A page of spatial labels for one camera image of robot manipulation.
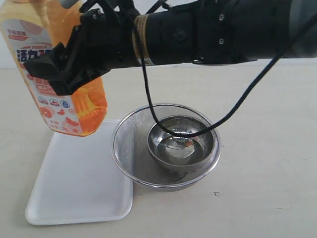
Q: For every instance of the white rectangular plastic tray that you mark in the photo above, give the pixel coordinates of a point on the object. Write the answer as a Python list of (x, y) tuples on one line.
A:
[(79, 182)]

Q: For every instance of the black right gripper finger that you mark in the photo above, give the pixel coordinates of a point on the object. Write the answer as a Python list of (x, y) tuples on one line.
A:
[(50, 65), (67, 82)]

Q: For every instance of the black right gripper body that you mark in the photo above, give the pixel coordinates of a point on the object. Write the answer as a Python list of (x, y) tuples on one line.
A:
[(101, 42)]

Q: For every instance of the orange dish soap pump bottle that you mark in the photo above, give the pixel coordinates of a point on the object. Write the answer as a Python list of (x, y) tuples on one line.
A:
[(32, 28)]

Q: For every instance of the steel mesh strainer basket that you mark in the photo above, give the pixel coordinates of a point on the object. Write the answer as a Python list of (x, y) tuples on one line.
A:
[(131, 154)]

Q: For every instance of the small stainless steel bowl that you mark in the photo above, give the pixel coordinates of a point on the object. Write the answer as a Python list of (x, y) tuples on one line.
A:
[(178, 151)]

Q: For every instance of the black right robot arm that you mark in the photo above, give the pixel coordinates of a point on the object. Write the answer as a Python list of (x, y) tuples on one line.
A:
[(207, 32)]

